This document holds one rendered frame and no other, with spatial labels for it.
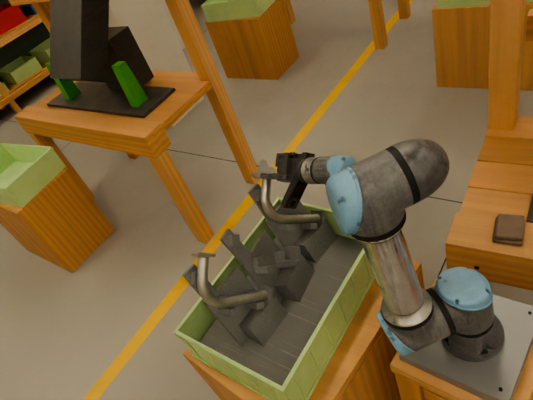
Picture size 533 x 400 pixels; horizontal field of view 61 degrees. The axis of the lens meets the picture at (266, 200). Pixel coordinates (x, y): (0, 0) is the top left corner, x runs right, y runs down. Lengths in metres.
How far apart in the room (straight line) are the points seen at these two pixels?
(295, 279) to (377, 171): 0.74
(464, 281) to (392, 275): 0.23
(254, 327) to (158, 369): 1.34
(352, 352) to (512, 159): 0.88
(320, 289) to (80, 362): 1.85
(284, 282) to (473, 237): 0.59
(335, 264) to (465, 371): 0.52
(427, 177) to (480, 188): 0.87
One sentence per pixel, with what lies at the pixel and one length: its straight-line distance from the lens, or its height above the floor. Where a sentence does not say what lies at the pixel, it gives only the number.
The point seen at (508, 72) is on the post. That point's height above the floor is 1.12.
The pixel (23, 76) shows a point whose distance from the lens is 7.03.
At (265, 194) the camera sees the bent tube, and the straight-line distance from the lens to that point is 1.44.
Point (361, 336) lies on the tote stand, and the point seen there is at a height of 0.79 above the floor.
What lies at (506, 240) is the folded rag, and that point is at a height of 0.92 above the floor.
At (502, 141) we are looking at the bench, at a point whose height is 0.88.
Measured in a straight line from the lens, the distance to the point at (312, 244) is 1.56.
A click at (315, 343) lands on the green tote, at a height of 0.93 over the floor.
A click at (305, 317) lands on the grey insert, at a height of 0.85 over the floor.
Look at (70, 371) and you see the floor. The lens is 3.03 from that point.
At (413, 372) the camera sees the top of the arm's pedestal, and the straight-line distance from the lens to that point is 1.34.
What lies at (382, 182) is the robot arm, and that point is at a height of 1.50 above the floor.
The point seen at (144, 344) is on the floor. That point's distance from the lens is 2.83.
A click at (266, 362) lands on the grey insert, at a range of 1.43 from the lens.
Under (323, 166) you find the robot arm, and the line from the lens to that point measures 1.20.
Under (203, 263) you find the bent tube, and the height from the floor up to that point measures 1.18.
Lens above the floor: 2.05
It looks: 40 degrees down
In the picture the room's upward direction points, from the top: 23 degrees counter-clockwise
